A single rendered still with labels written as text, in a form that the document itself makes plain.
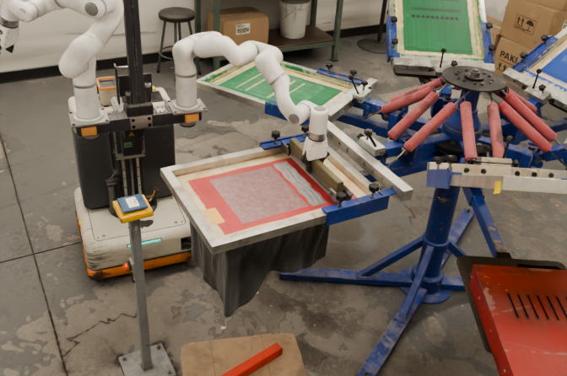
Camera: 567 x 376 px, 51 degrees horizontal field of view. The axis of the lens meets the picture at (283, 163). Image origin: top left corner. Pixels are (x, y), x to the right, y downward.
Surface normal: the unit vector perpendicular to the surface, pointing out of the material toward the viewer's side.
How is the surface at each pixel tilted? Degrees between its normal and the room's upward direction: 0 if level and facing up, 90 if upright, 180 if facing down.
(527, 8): 89
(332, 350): 0
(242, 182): 0
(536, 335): 0
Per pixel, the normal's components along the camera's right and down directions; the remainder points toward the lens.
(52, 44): 0.47, 0.48
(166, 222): 0.06, -0.85
